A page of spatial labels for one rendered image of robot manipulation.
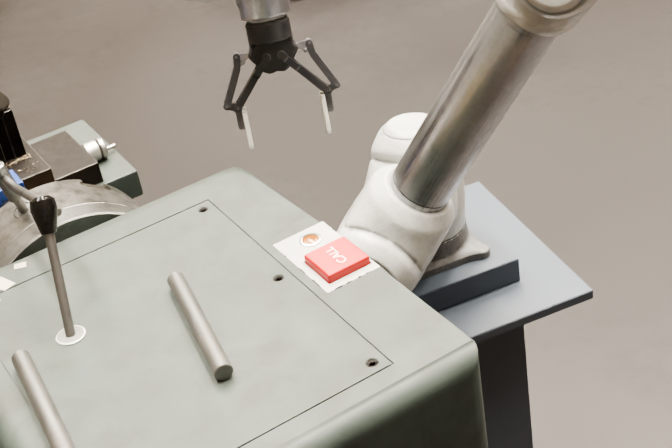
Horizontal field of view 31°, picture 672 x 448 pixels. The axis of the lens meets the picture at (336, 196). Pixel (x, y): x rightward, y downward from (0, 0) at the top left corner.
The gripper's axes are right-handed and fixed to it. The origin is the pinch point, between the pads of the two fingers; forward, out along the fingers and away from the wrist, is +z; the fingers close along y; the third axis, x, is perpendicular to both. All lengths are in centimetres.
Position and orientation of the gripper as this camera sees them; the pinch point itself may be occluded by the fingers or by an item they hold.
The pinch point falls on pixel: (289, 133)
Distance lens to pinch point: 207.5
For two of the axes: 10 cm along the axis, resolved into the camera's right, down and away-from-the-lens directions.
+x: 1.0, 2.8, -9.5
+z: 1.8, 9.4, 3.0
